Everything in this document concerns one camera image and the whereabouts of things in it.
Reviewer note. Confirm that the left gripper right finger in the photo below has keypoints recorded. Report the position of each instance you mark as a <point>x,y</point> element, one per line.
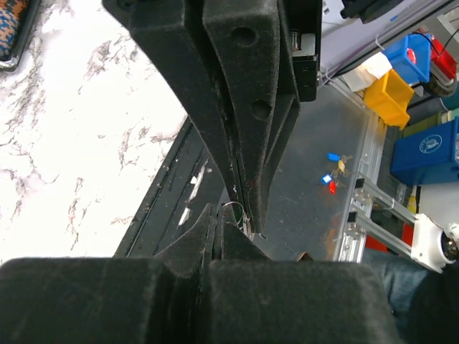
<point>252,299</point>

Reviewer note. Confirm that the blue storage bin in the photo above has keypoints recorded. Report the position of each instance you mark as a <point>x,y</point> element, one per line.
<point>427,157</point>

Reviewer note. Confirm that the bunch of tagged keys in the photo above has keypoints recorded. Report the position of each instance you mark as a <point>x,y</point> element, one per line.
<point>333,179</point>

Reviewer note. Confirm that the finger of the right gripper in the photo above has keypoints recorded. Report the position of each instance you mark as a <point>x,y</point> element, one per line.
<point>172,35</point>

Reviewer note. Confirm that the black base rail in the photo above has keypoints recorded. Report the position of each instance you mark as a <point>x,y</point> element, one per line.
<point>186,181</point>

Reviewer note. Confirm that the yellow storage bin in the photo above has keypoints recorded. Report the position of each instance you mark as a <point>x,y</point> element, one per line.
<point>389,98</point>

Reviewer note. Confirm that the black poker chip case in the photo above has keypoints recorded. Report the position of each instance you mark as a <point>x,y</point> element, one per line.
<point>17,20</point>

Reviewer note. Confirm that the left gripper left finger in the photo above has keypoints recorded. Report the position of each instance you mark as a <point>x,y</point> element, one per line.
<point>108,300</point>

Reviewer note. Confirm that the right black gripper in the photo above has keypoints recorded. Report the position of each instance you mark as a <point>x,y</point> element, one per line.
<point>255,43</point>

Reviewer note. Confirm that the small blue bin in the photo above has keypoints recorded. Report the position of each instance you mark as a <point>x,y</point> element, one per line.
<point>410,57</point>

